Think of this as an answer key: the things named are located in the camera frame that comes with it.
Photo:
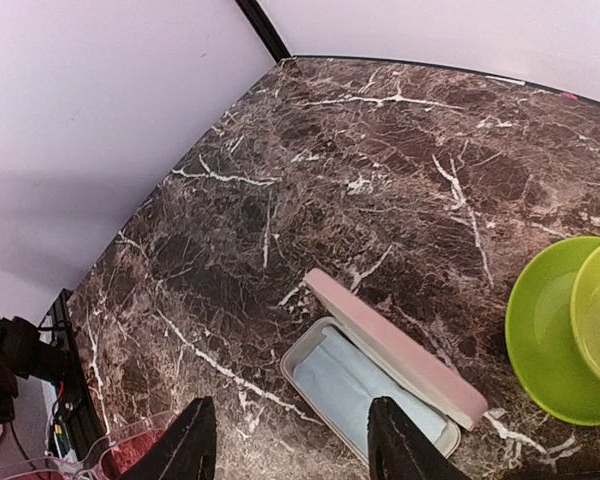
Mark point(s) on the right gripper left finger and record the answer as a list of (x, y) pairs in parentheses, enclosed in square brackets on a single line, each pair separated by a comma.
[(186, 451)]

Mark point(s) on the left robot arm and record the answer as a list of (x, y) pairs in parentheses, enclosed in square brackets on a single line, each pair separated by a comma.
[(42, 352)]

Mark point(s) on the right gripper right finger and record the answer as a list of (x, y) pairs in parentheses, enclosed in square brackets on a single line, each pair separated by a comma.
[(399, 450)]

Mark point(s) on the left black frame post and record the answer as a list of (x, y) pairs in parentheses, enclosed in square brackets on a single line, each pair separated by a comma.
[(264, 29)]

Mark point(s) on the blue cleaning cloth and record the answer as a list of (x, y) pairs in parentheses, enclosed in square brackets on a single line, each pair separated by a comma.
[(342, 382)]

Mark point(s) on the green plate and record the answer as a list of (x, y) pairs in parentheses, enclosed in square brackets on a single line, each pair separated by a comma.
[(539, 338)]

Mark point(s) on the black table front rail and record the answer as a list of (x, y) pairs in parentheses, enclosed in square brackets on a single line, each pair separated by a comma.
[(73, 425)]

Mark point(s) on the pink glasses case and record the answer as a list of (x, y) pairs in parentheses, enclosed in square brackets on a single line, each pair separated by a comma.
[(415, 369)]

